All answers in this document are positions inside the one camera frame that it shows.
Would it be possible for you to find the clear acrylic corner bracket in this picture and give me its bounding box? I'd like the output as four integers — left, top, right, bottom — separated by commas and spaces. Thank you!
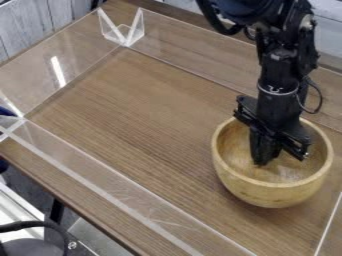
96, 8, 144, 47

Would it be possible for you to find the black cable loop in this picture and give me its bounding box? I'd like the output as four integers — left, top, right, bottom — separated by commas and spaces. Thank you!
0, 220, 72, 256

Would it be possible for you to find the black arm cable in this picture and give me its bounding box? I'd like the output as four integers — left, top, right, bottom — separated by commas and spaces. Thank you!
295, 77, 325, 115

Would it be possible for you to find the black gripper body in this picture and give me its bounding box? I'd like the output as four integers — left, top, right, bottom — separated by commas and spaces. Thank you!
234, 83, 311, 161

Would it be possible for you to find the black table leg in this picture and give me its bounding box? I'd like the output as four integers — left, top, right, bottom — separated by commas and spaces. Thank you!
50, 199, 66, 224

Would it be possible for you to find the brown wooden bowl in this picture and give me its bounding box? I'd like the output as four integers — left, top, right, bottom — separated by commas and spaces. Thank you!
211, 117, 334, 208

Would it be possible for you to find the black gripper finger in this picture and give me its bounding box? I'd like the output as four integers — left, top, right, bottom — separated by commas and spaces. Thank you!
250, 126, 270, 166
267, 137, 283, 161

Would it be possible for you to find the blue object at left edge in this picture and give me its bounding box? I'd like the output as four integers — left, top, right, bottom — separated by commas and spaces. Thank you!
0, 106, 16, 117

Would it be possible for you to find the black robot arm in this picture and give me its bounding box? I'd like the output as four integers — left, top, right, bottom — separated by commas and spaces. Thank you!
195, 0, 319, 165

